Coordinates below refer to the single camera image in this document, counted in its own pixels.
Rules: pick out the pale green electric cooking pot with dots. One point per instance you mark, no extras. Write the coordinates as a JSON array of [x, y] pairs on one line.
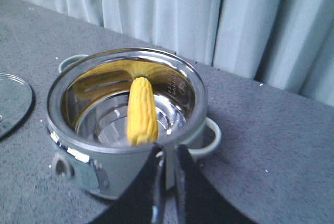
[[87, 117]]

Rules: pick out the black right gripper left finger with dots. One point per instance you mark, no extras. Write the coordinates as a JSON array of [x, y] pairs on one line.
[[143, 200]]

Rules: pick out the white pleated curtain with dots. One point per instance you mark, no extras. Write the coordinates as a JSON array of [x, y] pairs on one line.
[[287, 44]]

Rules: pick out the glass pot lid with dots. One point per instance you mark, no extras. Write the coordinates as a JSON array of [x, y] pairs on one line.
[[16, 101]]

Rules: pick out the yellow corn cob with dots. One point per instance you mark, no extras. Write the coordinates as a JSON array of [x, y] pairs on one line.
[[142, 123]]

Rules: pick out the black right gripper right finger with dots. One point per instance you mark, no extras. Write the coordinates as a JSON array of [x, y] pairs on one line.
[[197, 200]]

